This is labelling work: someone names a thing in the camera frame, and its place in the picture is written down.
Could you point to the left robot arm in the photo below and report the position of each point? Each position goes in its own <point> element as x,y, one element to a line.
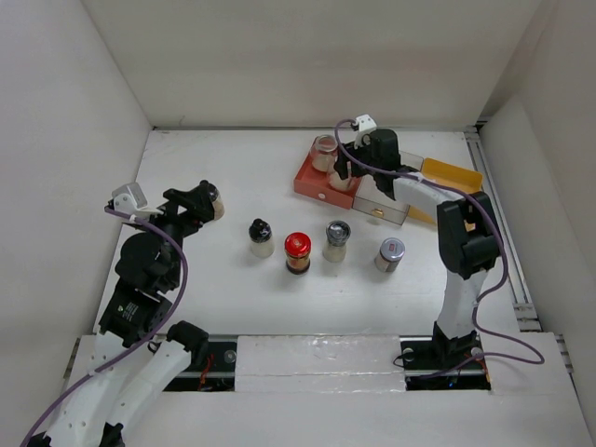
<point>103,406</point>

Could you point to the black knob lid shaker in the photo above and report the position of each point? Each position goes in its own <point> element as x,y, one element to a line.
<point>262,243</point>

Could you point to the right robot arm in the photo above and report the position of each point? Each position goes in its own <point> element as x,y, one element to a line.
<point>469,239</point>

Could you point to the yellow tray box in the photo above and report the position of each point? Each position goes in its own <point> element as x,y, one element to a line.
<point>467,180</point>

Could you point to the red tray box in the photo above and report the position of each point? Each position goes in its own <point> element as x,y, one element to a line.
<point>312,183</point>

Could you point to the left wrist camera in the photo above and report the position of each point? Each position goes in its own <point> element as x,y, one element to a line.
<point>129,201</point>

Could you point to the red lid sauce jar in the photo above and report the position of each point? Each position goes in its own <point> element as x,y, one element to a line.
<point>297,247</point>

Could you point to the black silver lid shaker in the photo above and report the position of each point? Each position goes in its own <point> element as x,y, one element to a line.
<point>337,234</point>

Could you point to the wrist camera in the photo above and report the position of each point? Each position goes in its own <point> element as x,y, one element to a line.
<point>129,201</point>
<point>363,125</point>

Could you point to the glass jar of rice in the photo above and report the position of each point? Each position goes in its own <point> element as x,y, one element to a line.
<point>323,153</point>

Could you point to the clear plastic tray box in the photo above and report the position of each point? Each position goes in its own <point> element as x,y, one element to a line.
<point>369,200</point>

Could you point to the black faceted lid jar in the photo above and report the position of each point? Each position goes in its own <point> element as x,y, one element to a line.
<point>216,202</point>

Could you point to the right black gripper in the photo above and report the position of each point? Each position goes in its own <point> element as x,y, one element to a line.
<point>341,166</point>

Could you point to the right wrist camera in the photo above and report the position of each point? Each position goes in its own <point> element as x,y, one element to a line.
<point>363,125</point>

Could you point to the silver flat lid jar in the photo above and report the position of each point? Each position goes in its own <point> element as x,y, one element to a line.
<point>390,254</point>

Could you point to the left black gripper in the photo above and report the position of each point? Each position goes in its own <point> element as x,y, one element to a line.
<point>196,201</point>

